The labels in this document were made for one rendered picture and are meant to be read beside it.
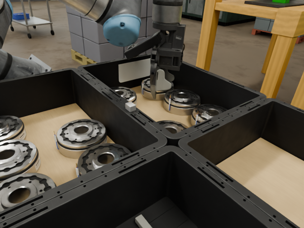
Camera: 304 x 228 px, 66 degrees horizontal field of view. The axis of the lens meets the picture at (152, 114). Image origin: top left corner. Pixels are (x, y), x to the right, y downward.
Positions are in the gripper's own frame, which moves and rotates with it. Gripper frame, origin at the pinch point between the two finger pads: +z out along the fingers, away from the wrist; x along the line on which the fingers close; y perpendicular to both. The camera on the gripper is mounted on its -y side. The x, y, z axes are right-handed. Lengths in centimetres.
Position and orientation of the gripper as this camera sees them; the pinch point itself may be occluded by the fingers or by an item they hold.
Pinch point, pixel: (154, 91)
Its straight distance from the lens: 71.8
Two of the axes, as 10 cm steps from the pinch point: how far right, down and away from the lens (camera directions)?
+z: -0.5, 8.6, 5.2
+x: 2.1, -4.9, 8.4
